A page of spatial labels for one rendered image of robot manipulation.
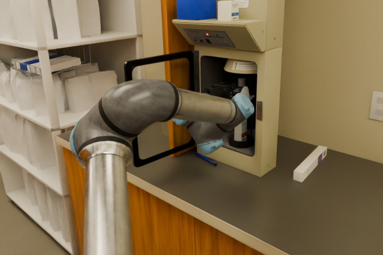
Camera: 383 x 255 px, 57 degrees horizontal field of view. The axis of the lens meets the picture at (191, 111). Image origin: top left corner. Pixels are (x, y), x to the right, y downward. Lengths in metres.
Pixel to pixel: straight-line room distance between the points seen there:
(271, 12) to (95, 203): 0.82
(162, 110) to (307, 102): 1.00
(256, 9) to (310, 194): 0.65
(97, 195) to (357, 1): 1.19
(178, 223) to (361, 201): 0.62
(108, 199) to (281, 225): 0.60
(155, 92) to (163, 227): 0.78
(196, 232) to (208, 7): 0.78
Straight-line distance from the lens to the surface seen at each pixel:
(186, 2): 1.25
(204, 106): 0.88
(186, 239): 1.35
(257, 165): 1.34
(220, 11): 1.19
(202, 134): 1.09
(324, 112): 1.64
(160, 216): 1.41
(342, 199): 1.29
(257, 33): 1.15
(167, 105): 0.76
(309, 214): 1.19
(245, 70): 1.29
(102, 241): 0.66
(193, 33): 1.28
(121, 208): 0.69
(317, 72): 1.61
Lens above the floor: 1.60
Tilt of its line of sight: 19 degrees down
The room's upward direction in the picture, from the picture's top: 2 degrees counter-clockwise
